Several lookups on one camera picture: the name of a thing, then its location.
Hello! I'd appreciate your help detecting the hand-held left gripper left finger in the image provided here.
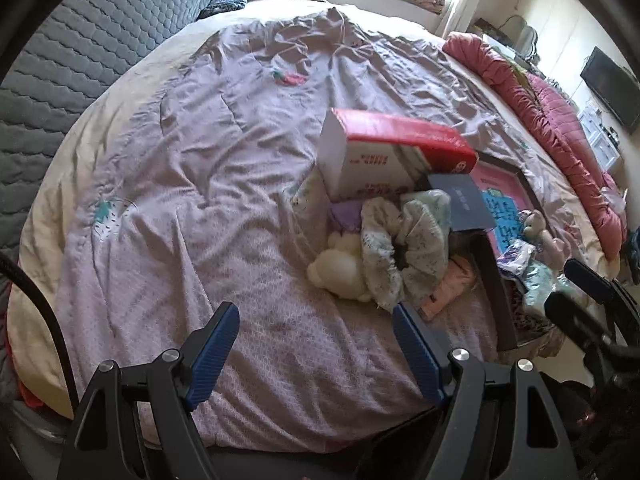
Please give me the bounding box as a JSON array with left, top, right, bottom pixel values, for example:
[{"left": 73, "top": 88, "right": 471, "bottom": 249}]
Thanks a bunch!
[{"left": 57, "top": 301, "right": 241, "bottom": 480}]

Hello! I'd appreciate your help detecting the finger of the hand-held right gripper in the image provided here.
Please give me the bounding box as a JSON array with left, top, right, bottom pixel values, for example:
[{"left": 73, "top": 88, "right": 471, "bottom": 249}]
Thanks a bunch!
[
  {"left": 565, "top": 259, "right": 626, "bottom": 306},
  {"left": 545, "top": 292, "right": 618, "bottom": 348}
]

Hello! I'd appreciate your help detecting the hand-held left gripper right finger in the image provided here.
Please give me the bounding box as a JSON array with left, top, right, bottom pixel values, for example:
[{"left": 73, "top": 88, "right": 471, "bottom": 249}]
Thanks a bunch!
[{"left": 392, "top": 302, "right": 578, "bottom": 480}]

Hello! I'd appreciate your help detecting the leopard print scrunchie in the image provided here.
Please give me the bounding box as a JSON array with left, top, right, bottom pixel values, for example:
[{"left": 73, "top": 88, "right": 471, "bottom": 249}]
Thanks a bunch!
[{"left": 510, "top": 305, "right": 556, "bottom": 333}]

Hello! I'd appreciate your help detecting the pale green tissue pack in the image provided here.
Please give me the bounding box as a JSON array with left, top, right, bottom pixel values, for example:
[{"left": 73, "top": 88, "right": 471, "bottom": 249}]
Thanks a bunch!
[{"left": 525, "top": 260, "right": 571, "bottom": 311}]

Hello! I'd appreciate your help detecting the cream teddy bear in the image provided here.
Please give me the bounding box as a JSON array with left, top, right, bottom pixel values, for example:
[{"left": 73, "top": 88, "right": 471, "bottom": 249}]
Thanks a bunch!
[{"left": 520, "top": 210, "right": 568, "bottom": 266}]

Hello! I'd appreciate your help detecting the pink packet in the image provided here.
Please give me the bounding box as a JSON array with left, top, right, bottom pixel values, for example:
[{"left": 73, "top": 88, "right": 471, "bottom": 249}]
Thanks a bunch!
[{"left": 419, "top": 255, "right": 477, "bottom": 321}]

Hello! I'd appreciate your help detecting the dark shallow box tray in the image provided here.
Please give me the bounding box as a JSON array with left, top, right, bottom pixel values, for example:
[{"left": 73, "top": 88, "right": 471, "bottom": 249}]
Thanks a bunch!
[{"left": 470, "top": 154, "right": 558, "bottom": 352}]

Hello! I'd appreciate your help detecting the cream fluffy plush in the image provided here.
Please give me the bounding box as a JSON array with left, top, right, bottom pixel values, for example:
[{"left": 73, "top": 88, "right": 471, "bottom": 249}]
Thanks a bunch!
[{"left": 306, "top": 232, "right": 372, "bottom": 304}]

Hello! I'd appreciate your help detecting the white lace scrunchie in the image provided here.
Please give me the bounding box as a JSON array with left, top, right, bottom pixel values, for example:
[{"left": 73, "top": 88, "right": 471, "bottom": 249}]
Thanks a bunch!
[{"left": 360, "top": 190, "right": 452, "bottom": 313}]

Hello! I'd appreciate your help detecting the small white plastic bag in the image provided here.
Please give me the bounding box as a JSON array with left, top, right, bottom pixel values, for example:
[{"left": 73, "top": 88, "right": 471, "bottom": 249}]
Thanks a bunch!
[{"left": 600, "top": 187, "right": 627, "bottom": 217}]

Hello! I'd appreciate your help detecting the pink book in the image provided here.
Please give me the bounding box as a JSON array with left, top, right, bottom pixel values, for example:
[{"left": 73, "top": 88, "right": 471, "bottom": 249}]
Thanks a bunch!
[{"left": 475, "top": 165, "right": 543, "bottom": 256}]

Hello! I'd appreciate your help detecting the dark cloth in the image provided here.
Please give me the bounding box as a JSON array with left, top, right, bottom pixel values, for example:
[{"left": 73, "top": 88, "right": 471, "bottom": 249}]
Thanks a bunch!
[{"left": 210, "top": 410, "right": 451, "bottom": 480}]

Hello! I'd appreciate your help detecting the white drawer cabinet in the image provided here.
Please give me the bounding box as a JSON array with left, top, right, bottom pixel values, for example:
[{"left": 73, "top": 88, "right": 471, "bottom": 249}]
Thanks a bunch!
[{"left": 579, "top": 105, "right": 622, "bottom": 171}]

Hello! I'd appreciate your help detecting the dark blue box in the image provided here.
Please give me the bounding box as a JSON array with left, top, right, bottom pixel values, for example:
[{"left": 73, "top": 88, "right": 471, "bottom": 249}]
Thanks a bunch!
[{"left": 429, "top": 172, "right": 497, "bottom": 233}]

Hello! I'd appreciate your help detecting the lilac bedspread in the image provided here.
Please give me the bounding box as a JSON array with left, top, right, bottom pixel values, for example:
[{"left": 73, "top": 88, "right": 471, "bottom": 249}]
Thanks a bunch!
[{"left": 7, "top": 2, "right": 626, "bottom": 456}]

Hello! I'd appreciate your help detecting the pink quilt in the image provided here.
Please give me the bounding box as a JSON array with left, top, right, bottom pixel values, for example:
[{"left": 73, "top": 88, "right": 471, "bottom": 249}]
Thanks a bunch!
[{"left": 442, "top": 32, "right": 627, "bottom": 261}]

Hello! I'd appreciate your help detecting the red cloth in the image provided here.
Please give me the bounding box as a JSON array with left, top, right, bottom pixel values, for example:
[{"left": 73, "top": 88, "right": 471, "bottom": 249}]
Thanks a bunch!
[{"left": 17, "top": 380, "right": 57, "bottom": 411}]

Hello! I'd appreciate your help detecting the black television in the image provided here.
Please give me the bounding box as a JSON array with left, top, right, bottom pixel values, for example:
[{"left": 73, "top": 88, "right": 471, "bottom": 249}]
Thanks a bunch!
[{"left": 580, "top": 47, "right": 640, "bottom": 133}]

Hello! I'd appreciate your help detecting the red and white box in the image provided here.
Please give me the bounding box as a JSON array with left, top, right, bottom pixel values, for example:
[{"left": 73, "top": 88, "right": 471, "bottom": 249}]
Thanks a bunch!
[{"left": 320, "top": 107, "right": 478, "bottom": 201}]

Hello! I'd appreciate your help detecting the white chair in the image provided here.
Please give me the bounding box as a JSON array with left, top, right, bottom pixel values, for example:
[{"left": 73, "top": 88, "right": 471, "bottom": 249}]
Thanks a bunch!
[{"left": 510, "top": 17, "right": 540, "bottom": 58}]

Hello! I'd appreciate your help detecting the grey quilted headboard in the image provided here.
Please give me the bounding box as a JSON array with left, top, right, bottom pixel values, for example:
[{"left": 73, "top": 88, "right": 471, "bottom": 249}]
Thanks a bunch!
[{"left": 0, "top": 0, "right": 221, "bottom": 251}]

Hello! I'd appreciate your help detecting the dark patterned pillow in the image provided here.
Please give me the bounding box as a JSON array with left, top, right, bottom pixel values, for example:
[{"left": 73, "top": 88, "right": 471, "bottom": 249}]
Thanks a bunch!
[{"left": 200, "top": 0, "right": 249, "bottom": 21}]

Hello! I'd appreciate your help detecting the black cable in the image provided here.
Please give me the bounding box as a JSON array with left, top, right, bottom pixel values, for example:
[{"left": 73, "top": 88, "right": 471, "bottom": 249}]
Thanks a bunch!
[{"left": 0, "top": 252, "right": 81, "bottom": 413}]

